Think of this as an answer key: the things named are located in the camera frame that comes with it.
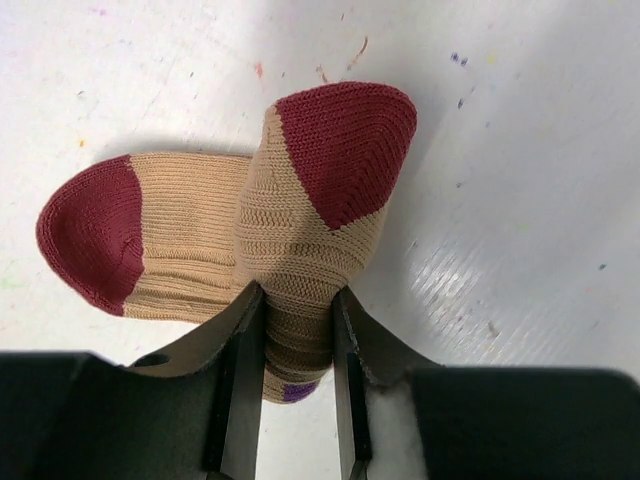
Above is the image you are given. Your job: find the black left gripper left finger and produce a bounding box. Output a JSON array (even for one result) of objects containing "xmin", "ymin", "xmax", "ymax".
[{"xmin": 1, "ymin": 284, "xmax": 264, "ymax": 479}]

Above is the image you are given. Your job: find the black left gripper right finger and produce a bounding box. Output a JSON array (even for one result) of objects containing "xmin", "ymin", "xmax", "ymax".
[{"xmin": 332, "ymin": 289, "xmax": 639, "ymax": 479}]

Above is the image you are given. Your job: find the tan maroon striped sock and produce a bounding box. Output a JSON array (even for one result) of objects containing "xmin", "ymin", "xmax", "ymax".
[{"xmin": 36, "ymin": 81, "xmax": 417, "ymax": 404}]

